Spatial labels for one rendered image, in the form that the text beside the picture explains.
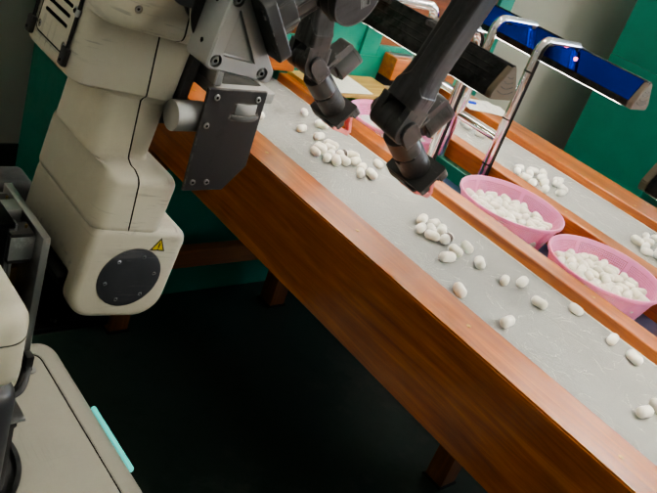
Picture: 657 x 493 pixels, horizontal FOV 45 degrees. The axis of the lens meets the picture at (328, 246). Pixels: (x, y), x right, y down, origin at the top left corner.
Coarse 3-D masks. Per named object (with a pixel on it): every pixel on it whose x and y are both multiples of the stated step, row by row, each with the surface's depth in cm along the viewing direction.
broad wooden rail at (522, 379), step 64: (256, 192) 167; (320, 192) 162; (256, 256) 169; (320, 256) 153; (384, 256) 146; (320, 320) 155; (384, 320) 142; (448, 320) 133; (384, 384) 143; (448, 384) 132; (512, 384) 123; (448, 448) 133; (512, 448) 123; (576, 448) 115
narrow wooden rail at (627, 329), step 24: (312, 96) 215; (384, 144) 200; (456, 192) 187; (480, 216) 179; (504, 240) 172; (528, 264) 168; (552, 264) 168; (576, 288) 162; (600, 312) 157; (624, 336) 154; (648, 336) 153
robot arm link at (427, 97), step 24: (456, 0) 124; (480, 0) 121; (456, 24) 124; (480, 24) 126; (432, 48) 126; (456, 48) 126; (408, 72) 129; (432, 72) 127; (384, 96) 131; (408, 96) 129; (432, 96) 130; (384, 120) 132; (408, 120) 130
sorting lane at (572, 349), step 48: (288, 96) 217; (288, 144) 186; (336, 192) 171; (384, 192) 180; (480, 240) 174; (480, 288) 154; (528, 288) 161; (528, 336) 143; (576, 336) 149; (576, 384) 134; (624, 384) 139; (624, 432) 126
